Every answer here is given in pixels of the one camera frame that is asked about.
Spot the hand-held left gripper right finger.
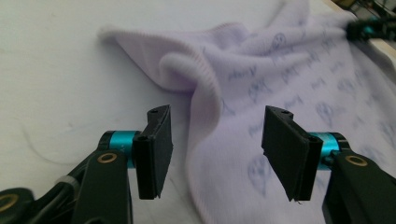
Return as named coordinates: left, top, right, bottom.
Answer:
left=261, top=105, right=340, bottom=203

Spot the lilac printed cloth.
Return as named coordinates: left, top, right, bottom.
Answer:
left=97, top=0, right=396, bottom=224

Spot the white grid mat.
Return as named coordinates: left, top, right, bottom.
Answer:
left=0, top=0, right=325, bottom=224

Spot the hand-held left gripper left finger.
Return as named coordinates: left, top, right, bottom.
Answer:
left=108, top=105, right=174, bottom=201

